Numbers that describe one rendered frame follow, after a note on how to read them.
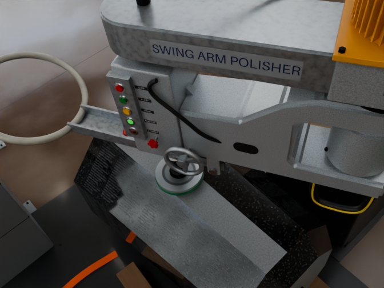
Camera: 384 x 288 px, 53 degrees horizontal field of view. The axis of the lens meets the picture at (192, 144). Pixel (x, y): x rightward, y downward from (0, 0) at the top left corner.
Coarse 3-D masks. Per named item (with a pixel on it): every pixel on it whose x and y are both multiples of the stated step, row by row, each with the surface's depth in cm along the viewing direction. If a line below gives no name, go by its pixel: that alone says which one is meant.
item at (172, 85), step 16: (112, 64) 115; (128, 64) 113; (144, 64) 113; (144, 80) 114; (160, 80) 111; (176, 80) 114; (192, 80) 128; (144, 96) 119; (160, 96) 117; (176, 96) 117; (144, 112) 126; (160, 112) 123; (160, 128) 130; (176, 128) 126; (144, 144) 141; (160, 144) 137; (176, 144) 134
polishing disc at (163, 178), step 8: (160, 168) 171; (168, 168) 170; (192, 168) 169; (160, 176) 168; (168, 176) 167; (192, 176) 166; (200, 176) 166; (160, 184) 165; (168, 184) 165; (176, 184) 164; (184, 184) 164; (192, 184) 164; (176, 192) 162; (184, 192) 163
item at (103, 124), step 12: (84, 108) 166; (96, 108) 164; (84, 120) 166; (96, 120) 165; (108, 120) 165; (120, 120) 163; (84, 132) 160; (96, 132) 156; (108, 132) 155; (120, 132) 160; (132, 144) 153
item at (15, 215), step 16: (0, 192) 194; (0, 208) 199; (16, 208) 207; (32, 208) 267; (0, 224) 205; (16, 224) 213; (32, 224) 222; (0, 240) 211; (16, 240) 220; (32, 240) 230; (48, 240) 240; (0, 256) 218; (16, 256) 227; (32, 256) 237; (0, 272) 225; (16, 272) 235
